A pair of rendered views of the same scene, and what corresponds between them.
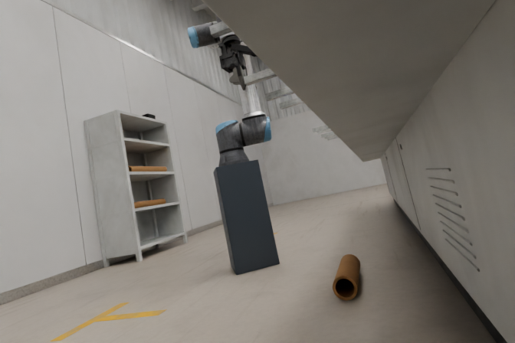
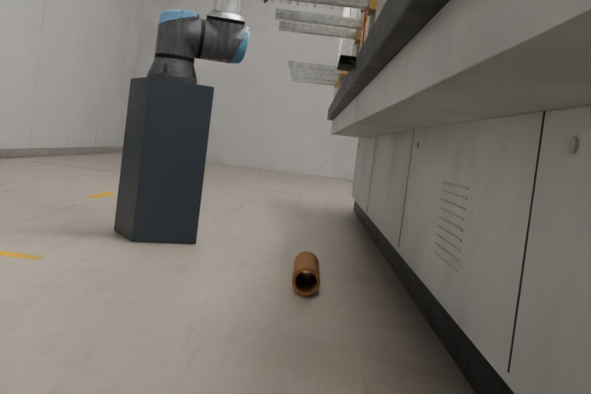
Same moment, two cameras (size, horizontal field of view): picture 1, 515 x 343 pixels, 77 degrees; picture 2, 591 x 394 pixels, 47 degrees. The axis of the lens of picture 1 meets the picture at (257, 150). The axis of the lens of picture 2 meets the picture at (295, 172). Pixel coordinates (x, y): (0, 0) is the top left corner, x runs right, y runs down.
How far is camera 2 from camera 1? 80 cm
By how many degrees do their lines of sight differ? 20
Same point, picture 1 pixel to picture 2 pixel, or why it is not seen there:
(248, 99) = not seen: outside the picture
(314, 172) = (224, 118)
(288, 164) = not seen: hidden behind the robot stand
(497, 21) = (528, 122)
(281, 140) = not seen: hidden behind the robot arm
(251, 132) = (217, 42)
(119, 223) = not seen: outside the picture
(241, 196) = (174, 133)
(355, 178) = (291, 151)
